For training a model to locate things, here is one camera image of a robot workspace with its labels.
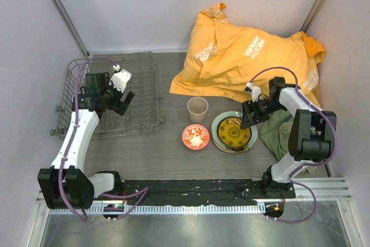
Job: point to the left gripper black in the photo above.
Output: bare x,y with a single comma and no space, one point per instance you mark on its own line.
115,106

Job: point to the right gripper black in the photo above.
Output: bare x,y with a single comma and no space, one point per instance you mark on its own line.
248,107

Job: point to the yellow patterned plate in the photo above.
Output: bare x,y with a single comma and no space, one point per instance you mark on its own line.
230,133

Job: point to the light green flower plate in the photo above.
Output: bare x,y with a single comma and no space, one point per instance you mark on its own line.
216,125

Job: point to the beige tall cup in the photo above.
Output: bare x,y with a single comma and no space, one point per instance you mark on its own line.
197,108

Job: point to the white orange patterned bowl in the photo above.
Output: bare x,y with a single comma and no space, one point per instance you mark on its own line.
195,137

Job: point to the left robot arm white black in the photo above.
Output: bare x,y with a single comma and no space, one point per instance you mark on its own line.
64,184

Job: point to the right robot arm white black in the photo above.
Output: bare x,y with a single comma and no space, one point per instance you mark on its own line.
312,136

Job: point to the olive green cloth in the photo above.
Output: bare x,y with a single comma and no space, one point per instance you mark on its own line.
275,132

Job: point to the yellow Mickey Mouse shirt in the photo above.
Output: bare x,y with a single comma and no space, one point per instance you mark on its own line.
221,59

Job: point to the wire dish rack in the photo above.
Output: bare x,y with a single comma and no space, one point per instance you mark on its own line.
142,113

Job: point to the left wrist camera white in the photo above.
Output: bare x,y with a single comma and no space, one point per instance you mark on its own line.
120,78

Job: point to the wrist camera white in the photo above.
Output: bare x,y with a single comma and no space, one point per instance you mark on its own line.
254,91
120,78

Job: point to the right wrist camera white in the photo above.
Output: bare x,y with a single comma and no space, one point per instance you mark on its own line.
254,91

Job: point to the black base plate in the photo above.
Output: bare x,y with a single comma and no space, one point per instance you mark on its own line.
197,192

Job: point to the slotted cable duct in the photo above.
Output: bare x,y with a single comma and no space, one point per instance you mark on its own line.
200,210

